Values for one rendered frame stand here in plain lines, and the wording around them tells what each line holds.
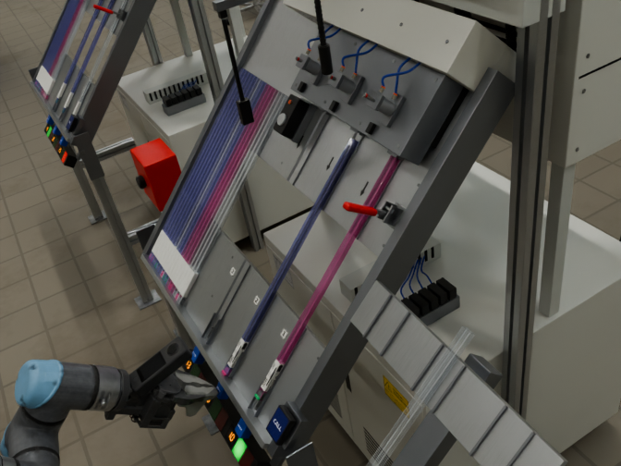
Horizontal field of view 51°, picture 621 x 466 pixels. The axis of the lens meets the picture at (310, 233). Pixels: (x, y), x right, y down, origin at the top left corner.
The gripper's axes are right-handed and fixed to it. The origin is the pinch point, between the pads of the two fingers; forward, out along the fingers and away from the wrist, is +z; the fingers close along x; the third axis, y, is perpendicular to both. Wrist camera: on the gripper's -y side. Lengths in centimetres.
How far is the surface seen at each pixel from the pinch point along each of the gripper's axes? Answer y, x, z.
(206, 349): -3.5, -7.6, 0.0
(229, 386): -3.5, 3.7, -0.1
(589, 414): -18, 21, 100
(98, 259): 54, -163, 45
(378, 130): -58, 10, -4
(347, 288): -22.3, -11.6, 30.6
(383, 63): -67, 3, -4
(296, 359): -17.2, 13.5, 1.6
